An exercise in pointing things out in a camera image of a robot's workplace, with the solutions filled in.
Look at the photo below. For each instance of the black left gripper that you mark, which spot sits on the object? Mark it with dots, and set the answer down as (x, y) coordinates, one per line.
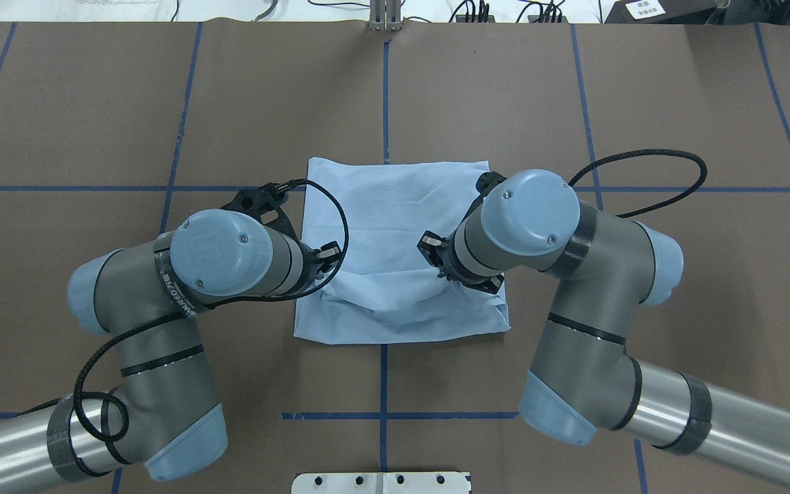
(310, 269)

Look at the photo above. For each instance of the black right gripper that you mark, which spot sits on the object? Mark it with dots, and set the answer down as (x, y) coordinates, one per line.
(440, 260)

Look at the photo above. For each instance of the light blue t-shirt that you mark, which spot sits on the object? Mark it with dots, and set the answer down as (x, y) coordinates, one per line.
(386, 292)

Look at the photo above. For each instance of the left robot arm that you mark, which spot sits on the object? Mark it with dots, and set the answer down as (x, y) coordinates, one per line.
(147, 395)

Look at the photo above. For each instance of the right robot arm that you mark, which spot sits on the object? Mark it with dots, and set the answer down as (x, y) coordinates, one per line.
(581, 378)

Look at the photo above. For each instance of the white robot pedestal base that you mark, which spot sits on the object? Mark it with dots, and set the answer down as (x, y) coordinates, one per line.
(383, 482)

